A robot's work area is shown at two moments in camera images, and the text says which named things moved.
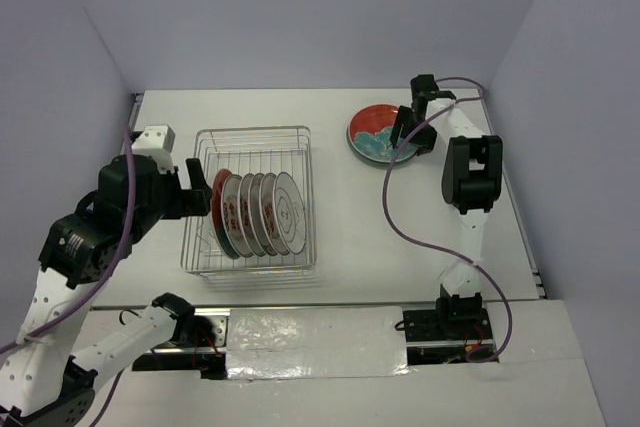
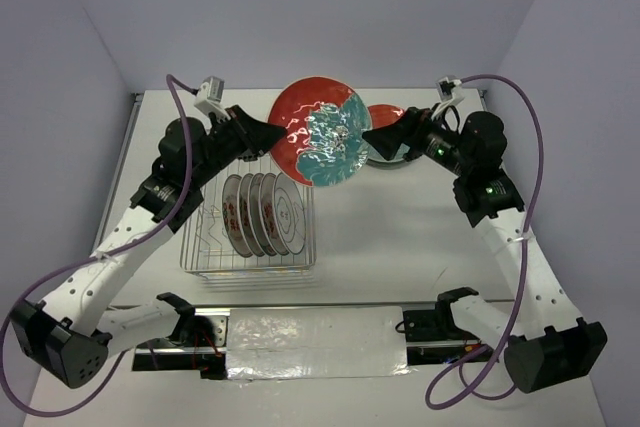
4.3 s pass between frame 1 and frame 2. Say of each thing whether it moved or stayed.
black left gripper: moved
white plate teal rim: stayed
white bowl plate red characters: stayed
